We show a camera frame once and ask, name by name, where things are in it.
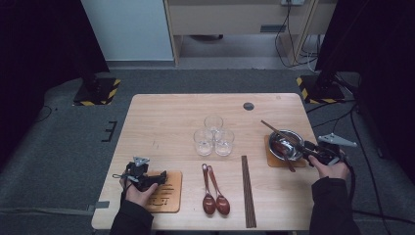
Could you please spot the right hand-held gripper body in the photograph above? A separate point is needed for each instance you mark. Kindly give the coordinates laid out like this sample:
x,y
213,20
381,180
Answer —
x,y
328,153

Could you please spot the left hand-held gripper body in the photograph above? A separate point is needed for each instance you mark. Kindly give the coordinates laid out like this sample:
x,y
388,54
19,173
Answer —
x,y
137,173

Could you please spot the stainless steel bowl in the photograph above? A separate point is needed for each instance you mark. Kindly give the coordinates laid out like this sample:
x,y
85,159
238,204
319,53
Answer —
x,y
293,156

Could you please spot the dark red wooden spoon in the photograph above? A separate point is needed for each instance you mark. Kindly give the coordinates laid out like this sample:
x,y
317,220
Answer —
x,y
209,205
223,205
280,148

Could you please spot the person's left hand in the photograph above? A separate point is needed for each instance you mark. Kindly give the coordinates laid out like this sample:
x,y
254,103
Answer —
x,y
138,196

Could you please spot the person's right hand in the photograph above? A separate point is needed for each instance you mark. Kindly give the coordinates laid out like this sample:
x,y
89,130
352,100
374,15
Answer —
x,y
332,172

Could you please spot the grey floor strip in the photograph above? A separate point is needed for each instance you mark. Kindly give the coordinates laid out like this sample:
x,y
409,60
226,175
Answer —
x,y
99,205

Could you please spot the black stand base striped edge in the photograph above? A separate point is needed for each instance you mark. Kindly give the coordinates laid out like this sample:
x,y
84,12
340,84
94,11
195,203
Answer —
x,y
321,91
98,93

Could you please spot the clear drinking glass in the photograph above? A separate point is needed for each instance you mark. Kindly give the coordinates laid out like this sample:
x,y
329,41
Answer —
x,y
213,123
203,142
224,143

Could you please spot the bundle of dark wooden chopsticks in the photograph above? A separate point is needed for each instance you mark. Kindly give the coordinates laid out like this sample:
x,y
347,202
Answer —
x,y
248,192

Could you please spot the grey round table grommet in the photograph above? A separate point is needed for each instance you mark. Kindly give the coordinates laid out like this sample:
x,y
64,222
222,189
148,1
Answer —
x,y
248,106

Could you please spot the black curtain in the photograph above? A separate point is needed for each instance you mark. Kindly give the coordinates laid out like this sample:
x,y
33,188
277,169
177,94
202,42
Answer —
x,y
32,49
385,65

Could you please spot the white cabinet panel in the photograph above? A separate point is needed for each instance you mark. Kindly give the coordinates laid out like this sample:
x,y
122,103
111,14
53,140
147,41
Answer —
x,y
130,29

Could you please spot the white power strip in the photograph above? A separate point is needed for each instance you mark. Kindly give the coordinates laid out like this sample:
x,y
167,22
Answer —
x,y
292,2

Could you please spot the dark object under desk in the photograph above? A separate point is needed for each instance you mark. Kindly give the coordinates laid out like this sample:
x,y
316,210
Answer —
x,y
207,37

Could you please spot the beige wooden desk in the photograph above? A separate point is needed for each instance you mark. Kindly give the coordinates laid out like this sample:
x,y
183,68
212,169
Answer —
x,y
228,19

